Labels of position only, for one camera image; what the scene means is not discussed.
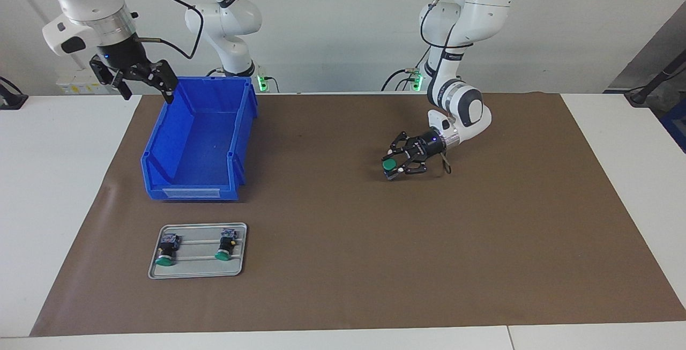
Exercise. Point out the grey metal tray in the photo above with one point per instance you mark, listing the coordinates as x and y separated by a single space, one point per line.
198 268

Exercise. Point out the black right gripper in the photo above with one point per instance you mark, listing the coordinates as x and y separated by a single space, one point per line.
123 55

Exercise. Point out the black tripod leg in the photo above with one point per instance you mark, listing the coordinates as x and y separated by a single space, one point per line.
640 95

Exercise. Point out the green push button switch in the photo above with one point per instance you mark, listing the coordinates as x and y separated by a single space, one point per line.
389 164
225 245
167 251

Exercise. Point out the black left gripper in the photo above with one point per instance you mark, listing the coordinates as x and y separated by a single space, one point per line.
430 145

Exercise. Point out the white wall socket strip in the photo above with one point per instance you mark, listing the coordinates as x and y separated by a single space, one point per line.
75 88

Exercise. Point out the blue crate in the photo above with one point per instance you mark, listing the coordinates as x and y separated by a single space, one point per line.
678 125

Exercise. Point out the black clamp stand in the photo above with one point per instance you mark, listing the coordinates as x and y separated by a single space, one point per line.
10 101

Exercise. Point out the blue plastic storage bin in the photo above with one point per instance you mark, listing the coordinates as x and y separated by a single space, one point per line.
203 146

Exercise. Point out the brown table mat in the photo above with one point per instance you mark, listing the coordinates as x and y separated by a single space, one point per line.
375 259

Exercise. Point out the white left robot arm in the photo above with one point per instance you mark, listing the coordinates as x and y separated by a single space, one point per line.
482 12

